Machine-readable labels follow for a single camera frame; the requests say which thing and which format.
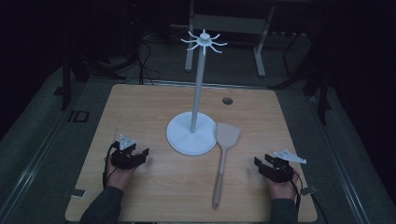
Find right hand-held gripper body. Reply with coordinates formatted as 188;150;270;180
263;148;308;184

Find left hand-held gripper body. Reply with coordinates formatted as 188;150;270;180
110;133;140;171

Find beige spatula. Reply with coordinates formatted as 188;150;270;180
211;121;242;211

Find white hook rack stand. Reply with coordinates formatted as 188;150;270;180
165;28;229;156

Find person's right hand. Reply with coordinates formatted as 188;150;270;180
266;172;302;201

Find person's left hand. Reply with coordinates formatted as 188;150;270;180
104;154;138;191

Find dark metal stand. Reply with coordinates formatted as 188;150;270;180
53;18;125;112
268;31;332;126

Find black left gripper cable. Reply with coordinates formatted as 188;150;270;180
102;140;121;189

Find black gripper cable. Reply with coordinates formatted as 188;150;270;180
290;169;304;217
102;140;121;189

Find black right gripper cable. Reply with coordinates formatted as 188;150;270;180
290;169;304;217

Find black floor cables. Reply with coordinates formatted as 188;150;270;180
135;31;163;86

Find white metal desk frame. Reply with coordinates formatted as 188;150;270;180
184;0;277;77

